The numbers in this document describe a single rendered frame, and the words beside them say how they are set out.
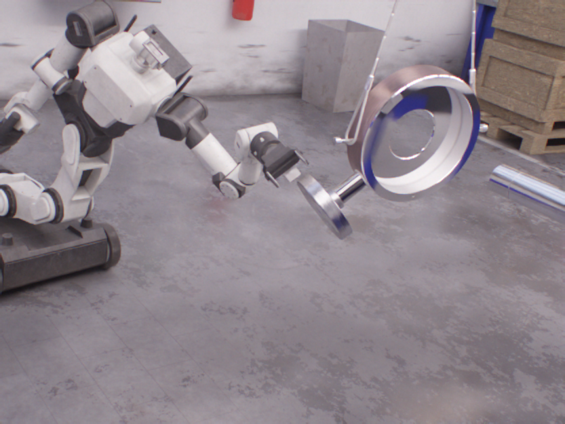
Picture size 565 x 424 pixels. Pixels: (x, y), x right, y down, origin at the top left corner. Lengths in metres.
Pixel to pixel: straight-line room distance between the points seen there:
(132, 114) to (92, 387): 0.93
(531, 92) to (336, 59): 1.48
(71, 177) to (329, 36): 3.80
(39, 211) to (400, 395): 1.53
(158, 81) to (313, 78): 4.03
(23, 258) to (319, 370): 1.22
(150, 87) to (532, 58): 4.26
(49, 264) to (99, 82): 0.94
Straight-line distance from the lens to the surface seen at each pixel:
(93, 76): 2.75
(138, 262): 3.71
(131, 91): 2.69
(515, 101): 6.62
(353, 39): 6.44
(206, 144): 2.71
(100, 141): 2.96
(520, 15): 6.68
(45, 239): 3.44
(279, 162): 2.37
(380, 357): 3.29
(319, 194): 2.09
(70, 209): 3.19
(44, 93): 3.04
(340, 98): 6.57
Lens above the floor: 1.70
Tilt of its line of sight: 22 degrees down
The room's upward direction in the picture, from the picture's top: 9 degrees clockwise
